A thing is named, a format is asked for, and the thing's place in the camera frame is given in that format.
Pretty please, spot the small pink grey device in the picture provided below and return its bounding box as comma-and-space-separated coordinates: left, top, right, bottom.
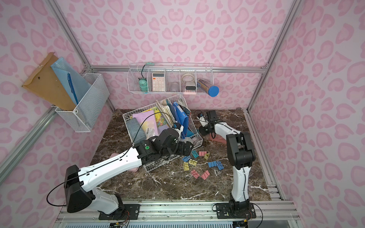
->
183, 82, 197, 95

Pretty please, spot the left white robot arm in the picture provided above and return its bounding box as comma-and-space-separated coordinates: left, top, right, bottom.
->
63, 128, 194, 217

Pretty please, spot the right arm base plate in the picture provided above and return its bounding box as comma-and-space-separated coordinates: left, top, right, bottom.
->
212, 203, 257, 220

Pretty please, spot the blue capped pencil tube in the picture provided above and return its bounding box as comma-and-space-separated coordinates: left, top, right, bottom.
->
197, 79, 220, 97

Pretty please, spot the blue binder clip pair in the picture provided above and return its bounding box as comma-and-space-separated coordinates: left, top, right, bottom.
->
208, 161, 224, 171

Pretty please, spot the blue pen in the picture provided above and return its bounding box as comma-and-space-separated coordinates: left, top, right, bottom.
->
67, 73, 79, 104

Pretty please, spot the white mesh wall file holder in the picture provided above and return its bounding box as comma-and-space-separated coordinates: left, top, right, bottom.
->
55, 73, 110, 133

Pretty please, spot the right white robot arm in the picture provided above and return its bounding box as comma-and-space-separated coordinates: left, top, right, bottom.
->
197, 110, 256, 211

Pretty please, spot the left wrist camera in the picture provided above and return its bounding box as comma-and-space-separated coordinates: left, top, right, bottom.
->
173, 123, 184, 141

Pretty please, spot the light blue folder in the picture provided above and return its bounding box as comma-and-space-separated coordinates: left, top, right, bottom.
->
51, 58, 91, 105

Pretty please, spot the purple paper pad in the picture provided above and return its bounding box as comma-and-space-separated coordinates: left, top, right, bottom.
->
132, 110, 158, 138

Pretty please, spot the pink box lid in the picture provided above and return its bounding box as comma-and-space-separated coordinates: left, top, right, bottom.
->
109, 153, 140, 173

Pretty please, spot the tape roll on shelf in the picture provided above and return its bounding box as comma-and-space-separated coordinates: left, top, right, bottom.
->
181, 73, 195, 83

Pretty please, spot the white wire wall shelf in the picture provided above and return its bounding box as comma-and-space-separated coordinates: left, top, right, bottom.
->
127, 62, 214, 94

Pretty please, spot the pink storage box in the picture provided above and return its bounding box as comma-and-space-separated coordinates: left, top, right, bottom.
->
209, 135, 226, 144

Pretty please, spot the pink calculator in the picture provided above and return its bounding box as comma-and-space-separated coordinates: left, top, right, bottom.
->
152, 72, 165, 92

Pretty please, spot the grey notebook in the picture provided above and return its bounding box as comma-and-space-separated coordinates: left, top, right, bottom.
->
126, 118, 146, 143

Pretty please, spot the olive yellow binder clip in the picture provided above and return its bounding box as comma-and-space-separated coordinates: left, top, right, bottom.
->
204, 153, 210, 160

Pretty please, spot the teal binder clip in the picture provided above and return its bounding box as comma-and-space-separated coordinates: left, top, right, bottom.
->
192, 150, 199, 158

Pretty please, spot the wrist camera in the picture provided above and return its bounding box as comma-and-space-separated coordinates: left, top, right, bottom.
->
173, 123, 184, 141
198, 113, 208, 126

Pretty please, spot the white wire desk basket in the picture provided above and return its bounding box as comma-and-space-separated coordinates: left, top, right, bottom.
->
123, 94, 203, 173

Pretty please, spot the floral colourful book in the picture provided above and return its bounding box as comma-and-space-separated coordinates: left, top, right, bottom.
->
147, 107, 167, 128

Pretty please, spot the brown paper envelope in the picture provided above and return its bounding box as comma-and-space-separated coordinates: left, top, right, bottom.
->
22, 52, 76, 111

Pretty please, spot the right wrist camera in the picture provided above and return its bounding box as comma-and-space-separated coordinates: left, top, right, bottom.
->
198, 113, 208, 126

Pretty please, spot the yellow binder clip lower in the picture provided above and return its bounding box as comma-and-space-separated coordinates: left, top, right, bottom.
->
183, 162, 190, 171

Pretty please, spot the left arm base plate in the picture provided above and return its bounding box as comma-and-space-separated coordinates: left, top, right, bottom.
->
98, 204, 141, 221

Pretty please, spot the blue file folder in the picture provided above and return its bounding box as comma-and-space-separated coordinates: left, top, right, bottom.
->
173, 102, 189, 138

